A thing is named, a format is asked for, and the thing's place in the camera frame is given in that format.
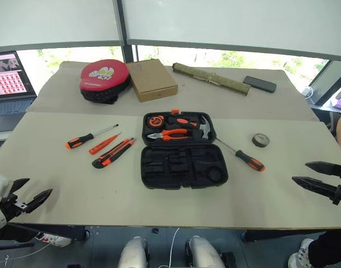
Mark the dark window post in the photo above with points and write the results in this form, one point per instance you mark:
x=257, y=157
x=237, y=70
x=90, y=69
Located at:
x=130, y=54

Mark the silver robot right leg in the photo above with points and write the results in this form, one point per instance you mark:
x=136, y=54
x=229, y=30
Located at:
x=204, y=251

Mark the white sneaker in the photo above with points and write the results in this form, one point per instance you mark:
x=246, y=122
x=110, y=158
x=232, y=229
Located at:
x=299, y=255

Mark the open laptop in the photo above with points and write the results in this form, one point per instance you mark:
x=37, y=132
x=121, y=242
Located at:
x=8, y=106

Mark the orange voltage tester pen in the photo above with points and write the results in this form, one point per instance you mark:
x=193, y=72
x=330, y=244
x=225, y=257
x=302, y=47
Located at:
x=99, y=148

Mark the silver robot left leg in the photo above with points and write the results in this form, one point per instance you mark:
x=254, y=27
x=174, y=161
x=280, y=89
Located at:
x=131, y=252

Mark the dark electrical tape roll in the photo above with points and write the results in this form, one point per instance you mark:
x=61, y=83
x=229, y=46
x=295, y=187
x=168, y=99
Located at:
x=255, y=142

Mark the black orange screwdriver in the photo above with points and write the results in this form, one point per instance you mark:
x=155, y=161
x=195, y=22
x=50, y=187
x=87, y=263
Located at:
x=250, y=162
x=78, y=141

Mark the white power strip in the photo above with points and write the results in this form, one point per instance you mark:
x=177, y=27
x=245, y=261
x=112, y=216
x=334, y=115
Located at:
x=54, y=239

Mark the black tool case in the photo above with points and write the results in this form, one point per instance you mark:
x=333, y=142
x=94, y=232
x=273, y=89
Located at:
x=181, y=167

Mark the small black floor object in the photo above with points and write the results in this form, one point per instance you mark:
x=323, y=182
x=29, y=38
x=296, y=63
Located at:
x=155, y=230

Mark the brown paper table sheet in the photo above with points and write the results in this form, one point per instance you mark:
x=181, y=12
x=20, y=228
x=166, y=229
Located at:
x=215, y=103

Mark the silver claw hammer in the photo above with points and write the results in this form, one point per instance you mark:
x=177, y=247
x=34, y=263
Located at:
x=205, y=129

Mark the brown cardboard box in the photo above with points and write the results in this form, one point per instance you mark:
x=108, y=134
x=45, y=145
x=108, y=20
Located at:
x=151, y=78

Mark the black table base bar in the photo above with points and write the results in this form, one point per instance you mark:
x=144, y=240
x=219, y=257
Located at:
x=61, y=231
x=271, y=236

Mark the orange black tape measure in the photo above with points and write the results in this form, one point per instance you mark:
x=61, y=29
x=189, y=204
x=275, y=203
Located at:
x=156, y=121

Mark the black orange utility knife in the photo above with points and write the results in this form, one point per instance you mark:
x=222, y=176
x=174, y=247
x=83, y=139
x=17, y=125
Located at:
x=109, y=157

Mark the silver robot leg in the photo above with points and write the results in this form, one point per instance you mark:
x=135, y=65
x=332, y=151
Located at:
x=204, y=251
x=131, y=252

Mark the red boxing pad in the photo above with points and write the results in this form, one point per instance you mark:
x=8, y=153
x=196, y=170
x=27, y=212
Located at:
x=103, y=83

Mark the black smartphone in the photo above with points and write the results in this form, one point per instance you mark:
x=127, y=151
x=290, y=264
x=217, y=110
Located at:
x=260, y=83

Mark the white roller blind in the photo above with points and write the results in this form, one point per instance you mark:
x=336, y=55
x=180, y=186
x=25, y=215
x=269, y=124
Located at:
x=229, y=22
x=56, y=19

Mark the bystander black trouser leg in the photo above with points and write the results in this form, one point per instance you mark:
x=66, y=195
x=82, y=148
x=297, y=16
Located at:
x=329, y=248

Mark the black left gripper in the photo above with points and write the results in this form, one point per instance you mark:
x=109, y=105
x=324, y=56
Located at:
x=11, y=206

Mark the rolled bamboo scroll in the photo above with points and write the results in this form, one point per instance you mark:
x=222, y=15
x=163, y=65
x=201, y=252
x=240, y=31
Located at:
x=229, y=83

